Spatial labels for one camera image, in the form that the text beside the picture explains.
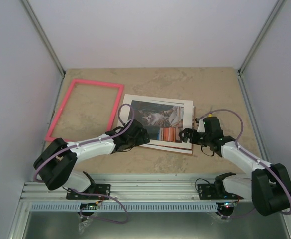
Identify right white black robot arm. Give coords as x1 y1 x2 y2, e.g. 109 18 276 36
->
179 117 291 216

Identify right aluminium corner post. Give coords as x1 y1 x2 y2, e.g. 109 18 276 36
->
237 0 287 77

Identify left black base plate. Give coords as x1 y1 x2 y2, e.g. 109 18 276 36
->
66 184 111 201

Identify aluminium rail base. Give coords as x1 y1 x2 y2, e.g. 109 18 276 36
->
20 173 291 203

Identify aluminium corner post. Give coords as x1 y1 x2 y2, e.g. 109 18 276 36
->
237 0 287 77
20 0 66 77

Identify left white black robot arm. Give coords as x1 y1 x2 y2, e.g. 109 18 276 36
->
33 120 150 199

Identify grey slotted cable duct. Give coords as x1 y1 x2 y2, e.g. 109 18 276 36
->
30 202 218 213

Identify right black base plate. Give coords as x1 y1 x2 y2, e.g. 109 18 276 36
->
196 184 224 200

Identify white passe-partout mat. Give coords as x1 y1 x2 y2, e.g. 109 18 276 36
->
117 94 195 154

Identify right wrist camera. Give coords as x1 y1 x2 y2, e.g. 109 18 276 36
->
196 118 205 133

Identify left aluminium corner post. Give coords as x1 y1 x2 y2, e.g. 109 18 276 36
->
20 0 66 77

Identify clear plastic bag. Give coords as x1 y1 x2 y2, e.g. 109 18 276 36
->
78 218 91 235

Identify cat and books photo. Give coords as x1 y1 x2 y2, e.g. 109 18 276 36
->
131 100 184 143

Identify brown hardboard backing board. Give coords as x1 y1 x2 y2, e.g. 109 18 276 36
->
145 104 196 155

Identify yellow handled screwdriver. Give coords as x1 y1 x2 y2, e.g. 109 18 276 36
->
208 105 213 117

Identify pink wooden photo frame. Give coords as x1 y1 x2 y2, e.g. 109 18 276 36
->
45 79 124 142

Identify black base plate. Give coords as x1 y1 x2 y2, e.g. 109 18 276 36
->
196 184 224 200
66 184 111 201

